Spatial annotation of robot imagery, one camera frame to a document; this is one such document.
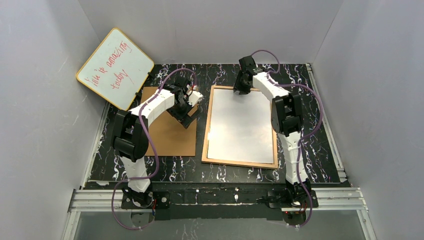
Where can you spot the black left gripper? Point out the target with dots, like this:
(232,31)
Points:
(185,112)

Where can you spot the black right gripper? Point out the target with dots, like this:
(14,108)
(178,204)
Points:
(241,84)

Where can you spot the brown frame backing board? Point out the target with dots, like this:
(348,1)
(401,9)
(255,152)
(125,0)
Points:
(168,135)

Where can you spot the printed colour photo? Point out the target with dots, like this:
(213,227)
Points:
(242,127)

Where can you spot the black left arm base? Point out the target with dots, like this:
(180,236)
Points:
(146,200)

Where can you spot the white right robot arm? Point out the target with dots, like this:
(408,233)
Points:
(286,114)

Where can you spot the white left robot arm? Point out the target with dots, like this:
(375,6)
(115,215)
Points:
(130,135)

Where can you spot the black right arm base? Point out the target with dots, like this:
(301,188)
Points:
(276,199)

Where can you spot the yellow-edged whiteboard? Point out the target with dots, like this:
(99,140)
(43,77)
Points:
(116,70)

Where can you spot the aluminium mounting rail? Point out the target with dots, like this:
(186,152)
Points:
(345,198)

